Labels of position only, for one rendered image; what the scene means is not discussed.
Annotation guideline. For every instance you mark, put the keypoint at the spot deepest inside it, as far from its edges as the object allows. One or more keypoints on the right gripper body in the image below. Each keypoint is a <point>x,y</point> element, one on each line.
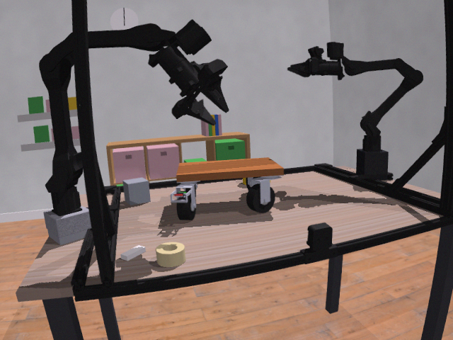
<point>321,69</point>

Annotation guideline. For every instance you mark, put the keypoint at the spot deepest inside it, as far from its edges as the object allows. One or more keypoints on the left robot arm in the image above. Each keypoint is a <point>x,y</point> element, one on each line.
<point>55,71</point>

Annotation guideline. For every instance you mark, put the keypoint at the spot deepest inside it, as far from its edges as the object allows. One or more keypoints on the beige roll of masking tape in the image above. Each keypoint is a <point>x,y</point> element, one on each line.
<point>167,257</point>

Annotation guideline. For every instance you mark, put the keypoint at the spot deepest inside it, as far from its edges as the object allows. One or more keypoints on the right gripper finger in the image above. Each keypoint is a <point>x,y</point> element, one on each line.
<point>303,67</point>
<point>296,71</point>

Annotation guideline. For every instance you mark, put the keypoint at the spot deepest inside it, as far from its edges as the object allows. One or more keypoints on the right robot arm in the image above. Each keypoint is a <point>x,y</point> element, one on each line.
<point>372,139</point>

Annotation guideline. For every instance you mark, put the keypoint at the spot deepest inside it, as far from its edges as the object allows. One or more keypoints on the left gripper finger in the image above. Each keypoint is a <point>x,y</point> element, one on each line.
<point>198,111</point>
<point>213,92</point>

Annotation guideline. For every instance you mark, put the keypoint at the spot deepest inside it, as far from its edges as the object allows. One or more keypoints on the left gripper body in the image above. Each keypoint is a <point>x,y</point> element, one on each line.
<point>185,76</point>

